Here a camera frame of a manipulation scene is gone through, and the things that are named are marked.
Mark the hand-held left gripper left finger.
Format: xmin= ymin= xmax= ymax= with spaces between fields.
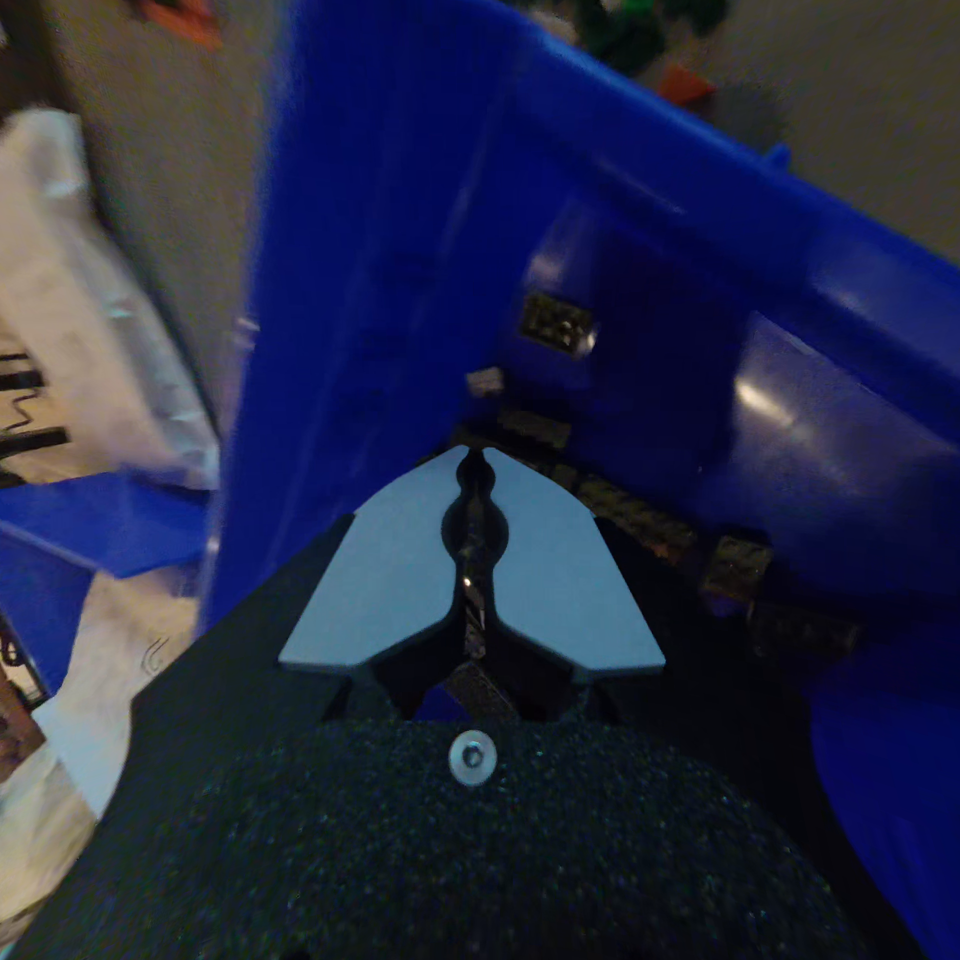
xmin=279 ymin=448 xmax=470 ymax=672

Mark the thin dark grey toy plate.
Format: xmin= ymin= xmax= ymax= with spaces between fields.
xmin=456 ymin=513 xmax=496 ymax=663

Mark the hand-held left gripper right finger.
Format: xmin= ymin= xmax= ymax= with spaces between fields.
xmin=482 ymin=448 xmax=669 ymax=681

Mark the orange toy brick model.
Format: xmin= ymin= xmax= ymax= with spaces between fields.
xmin=138 ymin=0 xmax=226 ymax=50

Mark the heap of dark grey bricks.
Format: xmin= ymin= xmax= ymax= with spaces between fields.
xmin=450 ymin=291 xmax=861 ymax=723

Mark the pile of small toy bricks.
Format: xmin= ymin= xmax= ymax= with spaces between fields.
xmin=525 ymin=0 xmax=789 ymax=144

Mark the blue plastic bin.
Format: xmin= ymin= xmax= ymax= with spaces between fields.
xmin=0 ymin=471 xmax=220 ymax=695
xmin=201 ymin=0 xmax=960 ymax=960

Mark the white printed paper bag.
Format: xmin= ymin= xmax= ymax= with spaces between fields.
xmin=0 ymin=573 xmax=200 ymax=931
xmin=0 ymin=108 xmax=220 ymax=492

